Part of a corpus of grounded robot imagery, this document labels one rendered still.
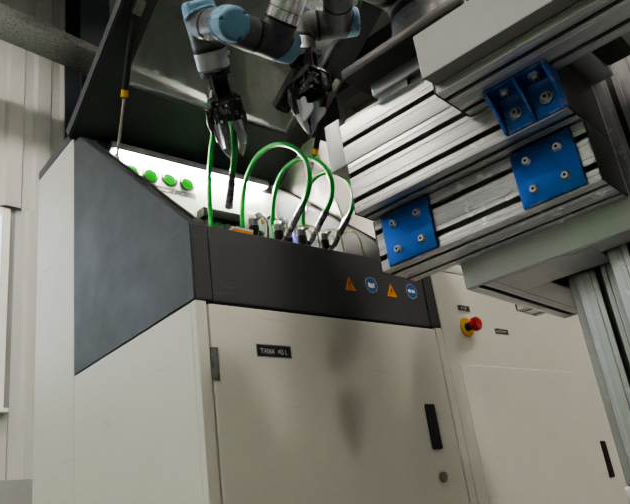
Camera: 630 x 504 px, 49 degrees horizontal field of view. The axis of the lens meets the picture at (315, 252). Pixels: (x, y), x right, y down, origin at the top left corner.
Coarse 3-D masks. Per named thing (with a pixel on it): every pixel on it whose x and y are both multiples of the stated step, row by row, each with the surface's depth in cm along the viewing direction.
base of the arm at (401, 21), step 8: (408, 0) 112; (416, 0) 111; (424, 0) 110; (432, 0) 110; (440, 0) 110; (400, 8) 113; (408, 8) 111; (416, 8) 110; (424, 8) 109; (432, 8) 109; (392, 16) 115; (400, 16) 112; (408, 16) 110; (416, 16) 109; (392, 24) 115; (400, 24) 111; (408, 24) 109; (392, 32) 114
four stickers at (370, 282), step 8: (344, 280) 156; (352, 280) 158; (368, 280) 162; (344, 288) 155; (352, 288) 157; (368, 288) 160; (376, 288) 162; (392, 288) 166; (408, 288) 170; (392, 296) 165; (408, 296) 169; (416, 296) 171
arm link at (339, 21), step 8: (352, 8) 171; (320, 16) 174; (328, 16) 171; (336, 16) 170; (344, 16) 170; (352, 16) 174; (320, 24) 174; (328, 24) 173; (336, 24) 172; (344, 24) 173; (352, 24) 174; (320, 32) 174; (328, 32) 175; (336, 32) 175; (344, 32) 175; (352, 32) 176; (320, 40) 177
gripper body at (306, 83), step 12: (312, 48) 169; (300, 60) 172; (312, 60) 167; (300, 72) 167; (312, 72) 167; (288, 84) 170; (300, 84) 168; (312, 84) 166; (324, 84) 167; (300, 96) 168; (312, 96) 170; (324, 96) 169
